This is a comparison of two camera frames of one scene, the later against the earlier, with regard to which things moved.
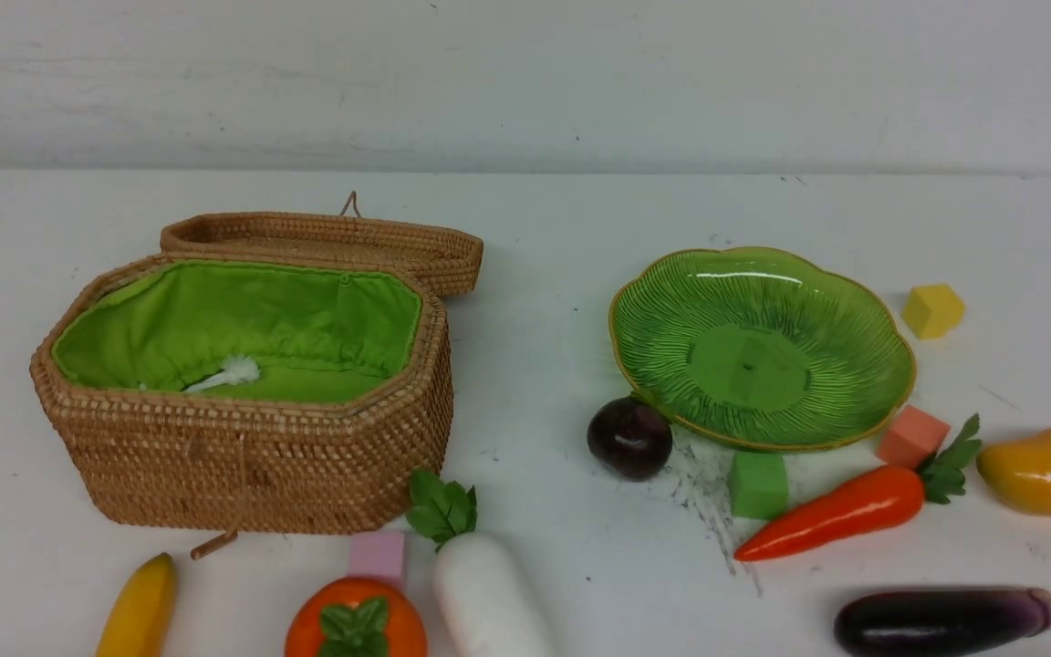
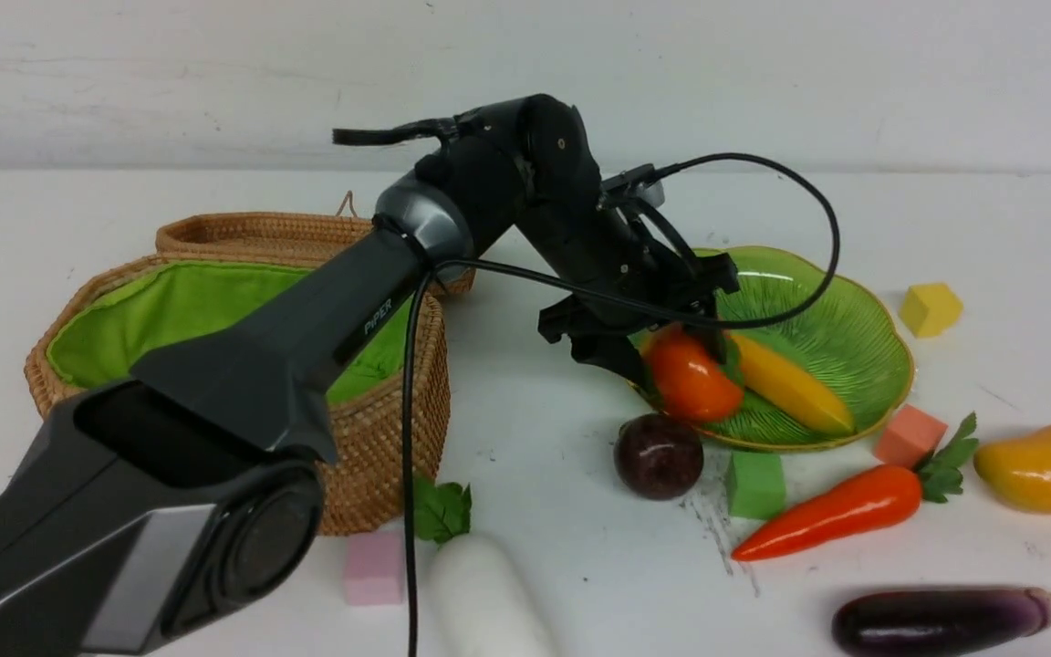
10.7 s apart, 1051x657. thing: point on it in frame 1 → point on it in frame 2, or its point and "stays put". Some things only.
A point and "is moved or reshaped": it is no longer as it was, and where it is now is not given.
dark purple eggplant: x=929 y=622 stays put
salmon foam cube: x=913 y=440 stays put
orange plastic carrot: x=868 y=503 stays put
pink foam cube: x=378 y=555 stays put
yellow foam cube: x=932 y=311 stays put
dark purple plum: x=629 y=438 → x=658 y=456
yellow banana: x=140 y=620 is moved or reshaped
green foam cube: x=758 y=484 stays put
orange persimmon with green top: x=357 y=617 → x=689 y=382
